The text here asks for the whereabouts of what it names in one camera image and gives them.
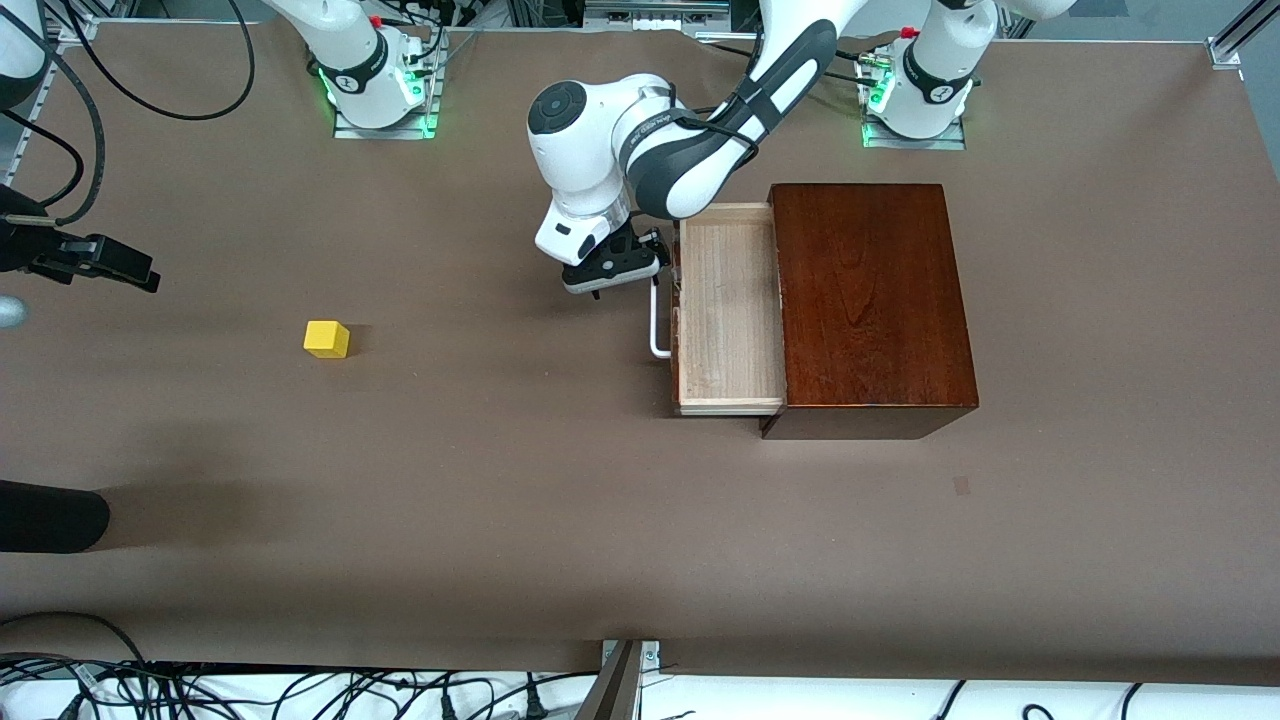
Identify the aluminium bracket plate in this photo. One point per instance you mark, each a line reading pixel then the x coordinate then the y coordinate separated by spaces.
pixel 650 655

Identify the aluminium corner bracket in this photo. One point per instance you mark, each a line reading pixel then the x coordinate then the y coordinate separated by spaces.
pixel 78 30
pixel 1225 52

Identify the grey metal post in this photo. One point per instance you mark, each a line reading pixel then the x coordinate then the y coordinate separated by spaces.
pixel 612 695

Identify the aluminium frame rail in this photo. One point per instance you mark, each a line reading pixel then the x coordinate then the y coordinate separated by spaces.
pixel 35 100

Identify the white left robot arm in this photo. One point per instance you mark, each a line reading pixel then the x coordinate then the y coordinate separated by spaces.
pixel 580 140

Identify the dark brown wooden cabinet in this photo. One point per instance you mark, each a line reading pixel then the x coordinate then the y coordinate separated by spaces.
pixel 870 300

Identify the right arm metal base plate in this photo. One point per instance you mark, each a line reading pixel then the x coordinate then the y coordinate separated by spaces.
pixel 385 132

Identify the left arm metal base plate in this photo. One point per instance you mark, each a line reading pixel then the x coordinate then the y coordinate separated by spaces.
pixel 915 142

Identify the black rounded object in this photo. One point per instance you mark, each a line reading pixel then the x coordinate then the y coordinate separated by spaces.
pixel 50 517

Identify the yellow cube block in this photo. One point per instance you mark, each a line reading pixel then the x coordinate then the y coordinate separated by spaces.
pixel 327 339

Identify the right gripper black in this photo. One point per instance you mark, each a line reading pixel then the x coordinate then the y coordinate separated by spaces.
pixel 28 252

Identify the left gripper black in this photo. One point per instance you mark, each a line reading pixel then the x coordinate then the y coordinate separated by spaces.
pixel 622 241

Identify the brown paper table cover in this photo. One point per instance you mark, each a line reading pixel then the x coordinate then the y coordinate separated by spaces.
pixel 500 500

